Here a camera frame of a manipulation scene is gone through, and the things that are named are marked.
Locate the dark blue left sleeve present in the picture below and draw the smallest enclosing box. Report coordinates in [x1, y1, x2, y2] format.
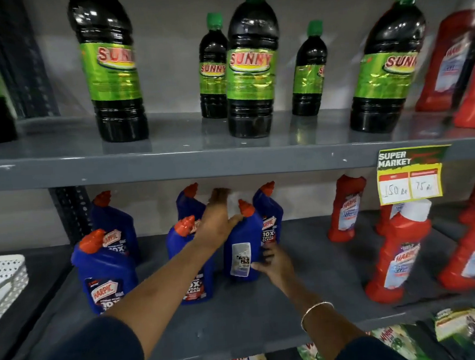
[0, 314, 145, 360]

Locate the red white-capped cleaner bottle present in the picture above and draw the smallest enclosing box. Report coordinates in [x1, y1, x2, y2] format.
[359, 199, 439, 306]

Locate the blue orange-capped cleaner bottle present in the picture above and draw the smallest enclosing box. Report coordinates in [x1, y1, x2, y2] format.
[219, 198, 268, 284]

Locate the dark blue sleeve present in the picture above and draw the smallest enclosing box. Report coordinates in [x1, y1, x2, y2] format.
[0, 314, 145, 360]
[328, 333, 414, 360]

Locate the small dark green-label bottle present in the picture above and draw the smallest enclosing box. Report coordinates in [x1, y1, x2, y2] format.
[286, 19, 332, 118]
[194, 12, 234, 120]

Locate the silver wrist bangle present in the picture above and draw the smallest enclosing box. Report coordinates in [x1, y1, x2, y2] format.
[299, 300, 336, 332]

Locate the grey metal shelf board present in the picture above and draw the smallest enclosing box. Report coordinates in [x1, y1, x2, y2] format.
[0, 203, 475, 360]
[0, 87, 475, 193]

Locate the person's left forearm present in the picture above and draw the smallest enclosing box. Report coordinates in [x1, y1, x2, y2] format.
[99, 236, 230, 360]

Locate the person's right hand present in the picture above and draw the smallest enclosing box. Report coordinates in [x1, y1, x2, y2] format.
[249, 241, 298, 297]

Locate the yellow green price tag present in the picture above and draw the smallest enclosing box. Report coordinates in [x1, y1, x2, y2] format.
[374, 144, 456, 207]

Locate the person's right forearm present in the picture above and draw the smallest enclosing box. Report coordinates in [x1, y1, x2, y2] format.
[275, 272, 369, 360]

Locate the person's left hand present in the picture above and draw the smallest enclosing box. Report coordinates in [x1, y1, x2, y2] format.
[190, 186, 246, 253]

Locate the dark blue right sleeve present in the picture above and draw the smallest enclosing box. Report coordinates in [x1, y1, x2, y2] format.
[328, 333, 414, 360]

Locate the white perforated plastic basket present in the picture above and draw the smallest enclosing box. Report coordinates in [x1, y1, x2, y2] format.
[0, 253, 33, 331]

